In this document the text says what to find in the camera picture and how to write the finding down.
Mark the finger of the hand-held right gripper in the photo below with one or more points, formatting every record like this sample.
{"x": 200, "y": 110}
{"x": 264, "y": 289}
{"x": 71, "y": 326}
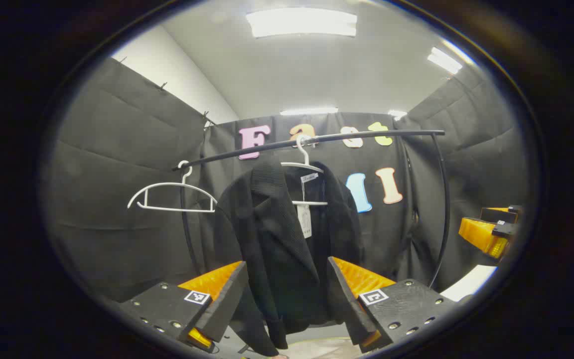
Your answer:
{"x": 499, "y": 215}
{"x": 502, "y": 230}

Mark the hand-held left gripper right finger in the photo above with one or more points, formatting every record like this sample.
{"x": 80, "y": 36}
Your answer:
{"x": 347, "y": 304}

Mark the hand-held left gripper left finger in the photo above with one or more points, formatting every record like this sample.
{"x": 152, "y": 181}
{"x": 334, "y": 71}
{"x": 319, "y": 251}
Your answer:
{"x": 224, "y": 304}

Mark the black knit jacket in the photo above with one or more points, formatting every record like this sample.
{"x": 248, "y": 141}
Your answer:
{"x": 277, "y": 239}

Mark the white plastic clothes hanger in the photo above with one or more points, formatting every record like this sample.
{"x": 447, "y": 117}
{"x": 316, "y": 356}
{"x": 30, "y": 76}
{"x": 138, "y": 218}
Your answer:
{"x": 170, "y": 184}
{"x": 305, "y": 157}

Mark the black metal clothes rack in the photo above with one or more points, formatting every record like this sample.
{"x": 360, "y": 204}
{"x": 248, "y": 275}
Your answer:
{"x": 366, "y": 135}

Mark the white board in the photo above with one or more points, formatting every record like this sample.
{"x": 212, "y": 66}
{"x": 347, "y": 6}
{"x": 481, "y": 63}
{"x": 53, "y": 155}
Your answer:
{"x": 469, "y": 283}

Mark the black backdrop cloth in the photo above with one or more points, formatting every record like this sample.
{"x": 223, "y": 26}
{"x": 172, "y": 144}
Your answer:
{"x": 117, "y": 174}

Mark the large rectangular ceiling light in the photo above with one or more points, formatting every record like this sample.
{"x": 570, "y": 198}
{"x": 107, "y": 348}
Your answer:
{"x": 302, "y": 22}

